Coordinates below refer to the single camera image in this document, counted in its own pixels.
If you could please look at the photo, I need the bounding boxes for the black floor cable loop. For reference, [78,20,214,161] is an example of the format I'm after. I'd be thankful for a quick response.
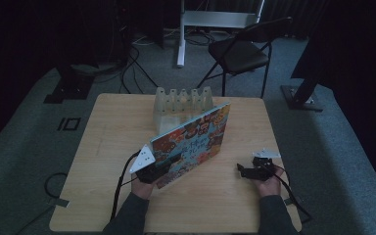
[43,171,69,201]

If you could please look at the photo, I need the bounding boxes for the person's left hand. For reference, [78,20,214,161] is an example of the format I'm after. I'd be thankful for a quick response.
[130,175,160,201]

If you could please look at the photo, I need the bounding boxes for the black slanted stand with base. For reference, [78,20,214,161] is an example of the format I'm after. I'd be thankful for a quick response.
[280,38,325,113]

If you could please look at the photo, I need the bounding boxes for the person's right hand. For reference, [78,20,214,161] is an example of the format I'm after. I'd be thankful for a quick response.
[253,166,284,198]

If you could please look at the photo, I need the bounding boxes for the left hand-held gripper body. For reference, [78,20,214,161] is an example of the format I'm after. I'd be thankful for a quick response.
[128,144,169,185]

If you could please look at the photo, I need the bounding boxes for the animal picture book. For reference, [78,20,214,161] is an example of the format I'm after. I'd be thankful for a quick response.
[149,101,232,190]

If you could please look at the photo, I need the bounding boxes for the black folding chair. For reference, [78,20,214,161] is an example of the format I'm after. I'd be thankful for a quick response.
[197,16,294,99]

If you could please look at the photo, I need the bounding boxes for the white metal desk frame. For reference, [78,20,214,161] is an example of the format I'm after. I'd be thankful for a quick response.
[176,0,266,69]

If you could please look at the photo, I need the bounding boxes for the translucent plastic book rack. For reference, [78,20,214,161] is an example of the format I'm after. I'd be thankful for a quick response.
[152,85,215,136]

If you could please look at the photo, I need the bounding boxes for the black floor cables bundle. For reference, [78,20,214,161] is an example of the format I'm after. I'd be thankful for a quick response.
[119,28,161,96]

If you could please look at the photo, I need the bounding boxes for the black stand with flat base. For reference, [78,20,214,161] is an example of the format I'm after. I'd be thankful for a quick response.
[43,63,96,105]

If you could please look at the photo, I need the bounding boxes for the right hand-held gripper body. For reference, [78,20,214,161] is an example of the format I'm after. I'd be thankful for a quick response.
[244,148,282,181]

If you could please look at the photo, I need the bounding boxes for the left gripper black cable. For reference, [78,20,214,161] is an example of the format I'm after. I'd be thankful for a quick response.
[110,150,142,222]

